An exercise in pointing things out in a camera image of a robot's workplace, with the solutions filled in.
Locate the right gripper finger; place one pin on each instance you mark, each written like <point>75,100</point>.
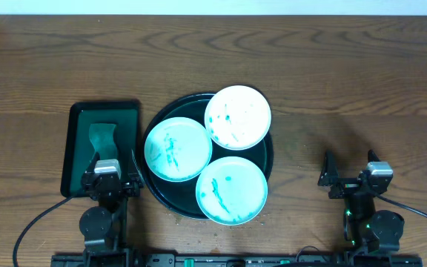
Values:
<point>372,157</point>
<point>329,173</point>

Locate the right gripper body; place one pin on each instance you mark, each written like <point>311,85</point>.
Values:
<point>345,188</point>

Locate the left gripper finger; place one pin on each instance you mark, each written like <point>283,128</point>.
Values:
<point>92,164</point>
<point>134,171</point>

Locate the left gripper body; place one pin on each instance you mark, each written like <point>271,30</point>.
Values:
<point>127,184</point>

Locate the green sponge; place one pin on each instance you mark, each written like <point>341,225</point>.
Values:
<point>101,136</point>

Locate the light green plate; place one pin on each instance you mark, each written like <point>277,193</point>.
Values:
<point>178,149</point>
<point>231,190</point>

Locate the light green plate front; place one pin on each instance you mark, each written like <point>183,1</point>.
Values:
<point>231,190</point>

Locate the white plate with green stains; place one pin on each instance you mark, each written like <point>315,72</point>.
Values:
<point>237,117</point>

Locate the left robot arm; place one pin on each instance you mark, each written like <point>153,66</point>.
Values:
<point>105,225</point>

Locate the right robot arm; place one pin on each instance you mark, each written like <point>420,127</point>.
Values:
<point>363,225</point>

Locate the rectangular black tray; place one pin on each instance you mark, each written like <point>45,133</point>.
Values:
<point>79,150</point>

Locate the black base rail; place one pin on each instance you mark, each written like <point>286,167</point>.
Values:
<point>170,260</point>

